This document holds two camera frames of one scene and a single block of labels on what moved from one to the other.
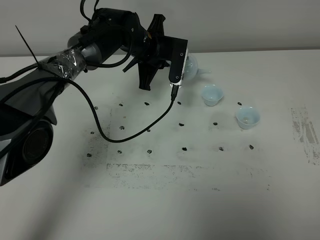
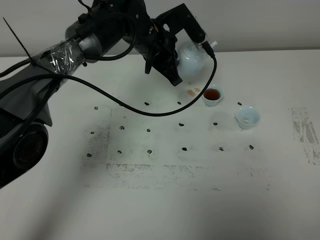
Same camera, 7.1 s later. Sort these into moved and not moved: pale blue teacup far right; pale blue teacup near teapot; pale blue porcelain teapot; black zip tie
Moved: pale blue porcelain teapot; black zip tie
Not moved: pale blue teacup far right; pale blue teacup near teapot
